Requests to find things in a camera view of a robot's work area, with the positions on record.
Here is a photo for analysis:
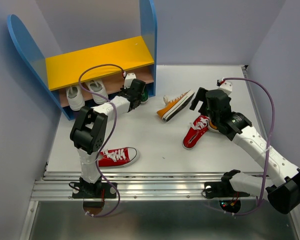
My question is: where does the green sneaker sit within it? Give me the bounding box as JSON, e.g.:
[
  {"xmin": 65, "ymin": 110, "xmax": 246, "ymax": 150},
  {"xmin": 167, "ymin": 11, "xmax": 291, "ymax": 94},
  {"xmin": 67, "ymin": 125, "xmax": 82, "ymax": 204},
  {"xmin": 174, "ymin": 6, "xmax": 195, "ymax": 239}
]
[{"xmin": 140, "ymin": 87, "xmax": 149, "ymax": 104}]

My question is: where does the red sneaker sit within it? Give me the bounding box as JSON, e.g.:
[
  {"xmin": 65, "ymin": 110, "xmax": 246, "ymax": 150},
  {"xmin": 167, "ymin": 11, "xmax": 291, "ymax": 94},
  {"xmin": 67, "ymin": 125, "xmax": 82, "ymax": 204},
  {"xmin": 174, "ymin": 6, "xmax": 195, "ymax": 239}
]
[
  {"xmin": 182, "ymin": 115, "xmax": 209, "ymax": 150},
  {"xmin": 97, "ymin": 147, "xmax": 140, "ymax": 168}
]

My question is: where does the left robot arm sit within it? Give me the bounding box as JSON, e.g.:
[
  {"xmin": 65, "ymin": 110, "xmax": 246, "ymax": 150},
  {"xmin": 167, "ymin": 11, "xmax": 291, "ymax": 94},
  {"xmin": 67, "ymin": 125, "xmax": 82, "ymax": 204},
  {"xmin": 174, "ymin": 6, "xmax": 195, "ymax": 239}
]
[{"xmin": 69, "ymin": 79, "xmax": 146, "ymax": 199}]

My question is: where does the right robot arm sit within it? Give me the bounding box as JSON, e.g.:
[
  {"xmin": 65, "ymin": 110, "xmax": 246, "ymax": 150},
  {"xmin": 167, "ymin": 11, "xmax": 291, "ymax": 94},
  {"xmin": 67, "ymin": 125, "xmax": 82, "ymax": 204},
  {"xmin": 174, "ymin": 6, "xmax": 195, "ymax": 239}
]
[{"xmin": 190, "ymin": 87, "xmax": 300, "ymax": 215}]

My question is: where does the blue yellow shoe shelf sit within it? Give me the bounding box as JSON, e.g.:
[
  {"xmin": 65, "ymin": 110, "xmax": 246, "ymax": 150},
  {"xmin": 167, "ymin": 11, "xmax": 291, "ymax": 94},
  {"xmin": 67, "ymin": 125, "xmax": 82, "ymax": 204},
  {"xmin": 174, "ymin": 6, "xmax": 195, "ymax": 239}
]
[{"xmin": 7, "ymin": 0, "xmax": 158, "ymax": 120}]

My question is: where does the orange sneaker under gripper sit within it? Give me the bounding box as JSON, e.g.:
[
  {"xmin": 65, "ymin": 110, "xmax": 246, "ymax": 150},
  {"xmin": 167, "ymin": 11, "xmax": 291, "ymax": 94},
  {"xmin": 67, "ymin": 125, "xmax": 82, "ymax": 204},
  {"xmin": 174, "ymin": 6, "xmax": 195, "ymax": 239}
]
[{"xmin": 207, "ymin": 121, "xmax": 219, "ymax": 133}]

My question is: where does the white sneaker right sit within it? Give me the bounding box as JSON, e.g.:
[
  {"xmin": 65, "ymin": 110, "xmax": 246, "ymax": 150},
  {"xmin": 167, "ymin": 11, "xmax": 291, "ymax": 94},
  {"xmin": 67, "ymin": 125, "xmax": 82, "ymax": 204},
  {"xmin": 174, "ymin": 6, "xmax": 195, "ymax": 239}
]
[{"xmin": 86, "ymin": 79, "xmax": 108, "ymax": 105}]

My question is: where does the white sneaker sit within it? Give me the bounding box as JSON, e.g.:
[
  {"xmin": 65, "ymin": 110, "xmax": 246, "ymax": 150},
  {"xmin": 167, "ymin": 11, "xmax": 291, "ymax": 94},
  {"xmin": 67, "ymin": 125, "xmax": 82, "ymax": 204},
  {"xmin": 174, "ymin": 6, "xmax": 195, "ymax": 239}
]
[
  {"xmin": 66, "ymin": 85, "xmax": 85, "ymax": 112},
  {"xmin": 86, "ymin": 79, "xmax": 108, "ymax": 105}
]

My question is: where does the orange sneaker on side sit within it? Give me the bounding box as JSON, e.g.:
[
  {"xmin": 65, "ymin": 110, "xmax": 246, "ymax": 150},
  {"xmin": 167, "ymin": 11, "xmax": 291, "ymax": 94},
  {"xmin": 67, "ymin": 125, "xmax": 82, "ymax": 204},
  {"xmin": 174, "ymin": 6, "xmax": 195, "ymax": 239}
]
[{"xmin": 156, "ymin": 90, "xmax": 195, "ymax": 122}]

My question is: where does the white sneaker left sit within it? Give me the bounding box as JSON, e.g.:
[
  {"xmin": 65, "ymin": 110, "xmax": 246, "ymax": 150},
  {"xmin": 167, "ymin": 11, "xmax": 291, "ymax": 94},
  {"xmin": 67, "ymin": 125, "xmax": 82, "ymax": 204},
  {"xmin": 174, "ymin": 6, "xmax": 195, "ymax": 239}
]
[{"xmin": 66, "ymin": 85, "xmax": 85, "ymax": 112}]

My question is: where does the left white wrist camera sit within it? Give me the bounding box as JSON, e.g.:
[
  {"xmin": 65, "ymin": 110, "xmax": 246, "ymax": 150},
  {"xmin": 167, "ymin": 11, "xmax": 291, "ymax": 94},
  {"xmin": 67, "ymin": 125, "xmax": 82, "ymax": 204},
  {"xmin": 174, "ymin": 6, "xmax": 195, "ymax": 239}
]
[{"xmin": 123, "ymin": 72, "xmax": 136, "ymax": 89}]

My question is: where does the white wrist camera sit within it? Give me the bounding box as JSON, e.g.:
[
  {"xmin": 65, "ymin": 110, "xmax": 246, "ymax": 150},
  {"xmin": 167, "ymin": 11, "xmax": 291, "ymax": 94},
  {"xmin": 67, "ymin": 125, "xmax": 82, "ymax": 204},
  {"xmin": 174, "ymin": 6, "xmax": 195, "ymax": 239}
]
[
  {"xmin": 123, "ymin": 72, "xmax": 136, "ymax": 89},
  {"xmin": 217, "ymin": 78, "xmax": 233, "ymax": 96}
]

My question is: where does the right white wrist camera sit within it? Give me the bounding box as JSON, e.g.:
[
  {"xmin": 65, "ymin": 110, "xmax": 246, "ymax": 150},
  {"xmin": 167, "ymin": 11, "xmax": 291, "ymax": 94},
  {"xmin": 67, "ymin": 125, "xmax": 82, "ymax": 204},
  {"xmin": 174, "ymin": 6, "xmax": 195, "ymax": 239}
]
[{"xmin": 217, "ymin": 78, "xmax": 233, "ymax": 96}]

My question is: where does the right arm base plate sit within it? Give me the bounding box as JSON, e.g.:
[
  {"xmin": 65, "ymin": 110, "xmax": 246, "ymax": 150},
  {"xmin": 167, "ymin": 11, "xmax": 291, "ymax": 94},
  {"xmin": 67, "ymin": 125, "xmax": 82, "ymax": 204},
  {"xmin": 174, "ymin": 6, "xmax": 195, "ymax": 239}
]
[{"xmin": 201, "ymin": 181, "xmax": 250, "ymax": 199}]

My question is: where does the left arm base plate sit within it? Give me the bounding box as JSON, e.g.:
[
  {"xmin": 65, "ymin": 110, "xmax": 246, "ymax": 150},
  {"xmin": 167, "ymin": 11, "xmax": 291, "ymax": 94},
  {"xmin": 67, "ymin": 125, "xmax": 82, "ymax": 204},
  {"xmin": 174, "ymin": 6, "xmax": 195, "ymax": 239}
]
[{"xmin": 68, "ymin": 181, "xmax": 117, "ymax": 199}]

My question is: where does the aluminium rail frame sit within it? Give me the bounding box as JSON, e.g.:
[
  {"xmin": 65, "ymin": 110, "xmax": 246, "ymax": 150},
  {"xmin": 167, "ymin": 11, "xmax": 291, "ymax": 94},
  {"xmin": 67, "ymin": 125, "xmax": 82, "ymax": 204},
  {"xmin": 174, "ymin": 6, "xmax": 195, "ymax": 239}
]
[{"xmin": 20, "ymin": 65, "xmax": 300, "ymax": 240}]

